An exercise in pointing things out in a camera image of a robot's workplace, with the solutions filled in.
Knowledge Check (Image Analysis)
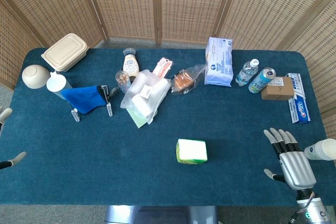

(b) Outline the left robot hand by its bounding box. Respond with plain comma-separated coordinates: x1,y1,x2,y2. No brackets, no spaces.
0,107,27,171

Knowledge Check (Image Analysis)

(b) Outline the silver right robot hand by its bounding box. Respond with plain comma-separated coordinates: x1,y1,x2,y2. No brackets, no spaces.
264,128,317,191

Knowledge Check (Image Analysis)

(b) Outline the green tissue pack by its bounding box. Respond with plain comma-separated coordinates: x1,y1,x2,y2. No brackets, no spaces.
175,138,208,165

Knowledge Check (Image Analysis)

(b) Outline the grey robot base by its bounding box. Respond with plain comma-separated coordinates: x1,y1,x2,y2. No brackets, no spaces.
104,205,219,224

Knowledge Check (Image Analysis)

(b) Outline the beige round bowl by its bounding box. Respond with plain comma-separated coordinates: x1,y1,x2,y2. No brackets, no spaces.
22,64,51,89

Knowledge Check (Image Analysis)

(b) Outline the white translucent squeeze bottle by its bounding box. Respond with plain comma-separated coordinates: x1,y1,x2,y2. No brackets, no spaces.
46,71,74,101

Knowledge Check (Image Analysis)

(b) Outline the blue white toothpaste box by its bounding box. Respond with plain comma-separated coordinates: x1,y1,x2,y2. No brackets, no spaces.
287,72,312,124

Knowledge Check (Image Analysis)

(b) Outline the blue microfibre towel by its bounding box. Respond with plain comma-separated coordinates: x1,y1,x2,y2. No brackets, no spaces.
60,85,106,115

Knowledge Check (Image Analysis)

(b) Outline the small brown cardboard box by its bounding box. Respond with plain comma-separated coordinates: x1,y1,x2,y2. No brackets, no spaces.
260,76,295,101

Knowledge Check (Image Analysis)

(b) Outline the beige lidded lunch box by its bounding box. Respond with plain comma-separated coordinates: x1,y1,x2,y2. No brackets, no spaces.
41,33,89,73

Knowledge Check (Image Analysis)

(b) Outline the light blue drink can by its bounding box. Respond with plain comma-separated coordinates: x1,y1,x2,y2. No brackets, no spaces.
248,67,277,94

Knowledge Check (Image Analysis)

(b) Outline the blue cloth on rack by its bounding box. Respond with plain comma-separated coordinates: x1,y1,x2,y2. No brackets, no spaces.
70,84,114,123

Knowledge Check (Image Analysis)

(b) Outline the clear plastic water bottle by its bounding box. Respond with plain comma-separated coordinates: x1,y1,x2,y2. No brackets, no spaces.
235,59,260,87

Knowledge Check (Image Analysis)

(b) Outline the blue carpet table cover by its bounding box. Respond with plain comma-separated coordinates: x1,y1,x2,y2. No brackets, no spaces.
0,47,336,207

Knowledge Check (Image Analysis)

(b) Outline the small clear snack jar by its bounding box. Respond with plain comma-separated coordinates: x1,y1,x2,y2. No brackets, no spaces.
114,71,131,94

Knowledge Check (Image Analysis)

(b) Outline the lavender wet wipes pack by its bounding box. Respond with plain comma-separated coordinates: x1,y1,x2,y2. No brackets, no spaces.
204,36,234,87

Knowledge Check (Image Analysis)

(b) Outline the light green flat pad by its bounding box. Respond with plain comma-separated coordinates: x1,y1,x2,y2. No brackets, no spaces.
128,108,148,130

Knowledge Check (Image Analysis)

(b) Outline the frosted plastic zip bag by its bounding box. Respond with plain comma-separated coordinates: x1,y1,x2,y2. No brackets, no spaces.
120,69,172,125

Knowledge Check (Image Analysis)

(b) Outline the bread in clear bag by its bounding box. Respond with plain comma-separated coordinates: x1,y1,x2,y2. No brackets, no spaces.
170,63,207,95

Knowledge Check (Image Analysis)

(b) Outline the pink white slim package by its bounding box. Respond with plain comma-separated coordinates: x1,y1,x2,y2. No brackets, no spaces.
152,57,174,81

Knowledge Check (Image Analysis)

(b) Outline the woven bamboo folding screen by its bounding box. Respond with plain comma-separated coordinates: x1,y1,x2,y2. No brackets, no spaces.
0,0,336,141

